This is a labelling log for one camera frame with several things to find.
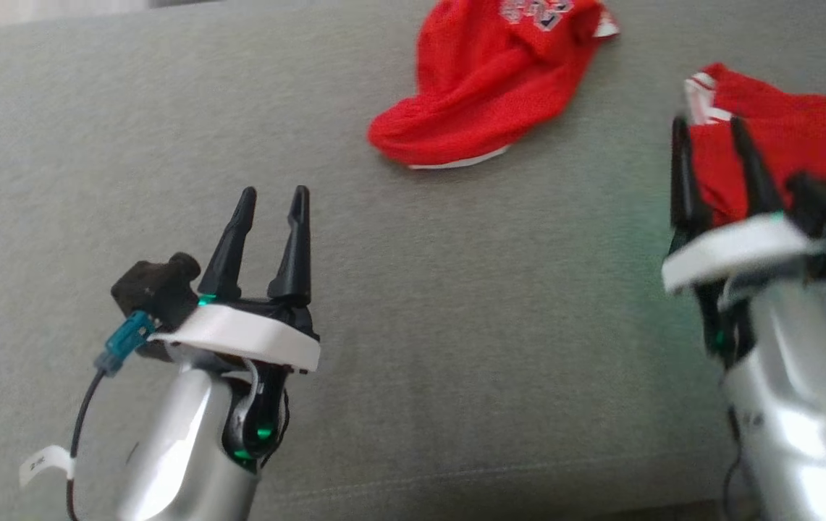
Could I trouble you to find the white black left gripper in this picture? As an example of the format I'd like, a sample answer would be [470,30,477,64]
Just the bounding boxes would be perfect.
[148,185,321,373]

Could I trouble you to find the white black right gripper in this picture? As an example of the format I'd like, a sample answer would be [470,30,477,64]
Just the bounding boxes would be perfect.
[661,116,826,360]

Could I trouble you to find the black cable with teal plug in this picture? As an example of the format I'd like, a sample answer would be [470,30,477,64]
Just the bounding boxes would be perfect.
[69,311,156,521]

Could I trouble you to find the white cable label tag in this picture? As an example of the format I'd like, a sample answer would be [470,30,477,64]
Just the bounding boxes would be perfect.
[20,445,75,489]

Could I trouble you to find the red Bulls 23 shorts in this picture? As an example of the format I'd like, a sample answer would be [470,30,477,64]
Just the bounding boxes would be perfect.
[368,0,620,169]

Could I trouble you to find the grey fabric sofa seat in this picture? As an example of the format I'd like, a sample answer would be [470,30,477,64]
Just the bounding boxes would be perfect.
[0,0,826,521]

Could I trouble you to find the red white Bulls jersey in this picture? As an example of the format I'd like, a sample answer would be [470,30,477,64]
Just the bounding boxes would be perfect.
[684,63,826,236]

